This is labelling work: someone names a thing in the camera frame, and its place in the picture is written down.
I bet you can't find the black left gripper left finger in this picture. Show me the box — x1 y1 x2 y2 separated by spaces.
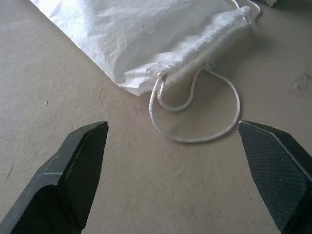
0 120 109 234

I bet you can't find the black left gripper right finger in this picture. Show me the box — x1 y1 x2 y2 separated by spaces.
238 120 312 234

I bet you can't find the white drawstring bag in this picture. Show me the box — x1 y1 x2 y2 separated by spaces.
29 0 261 97

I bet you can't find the white drawstring cord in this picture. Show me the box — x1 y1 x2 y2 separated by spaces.
149 68 242 144
230 0 262 25

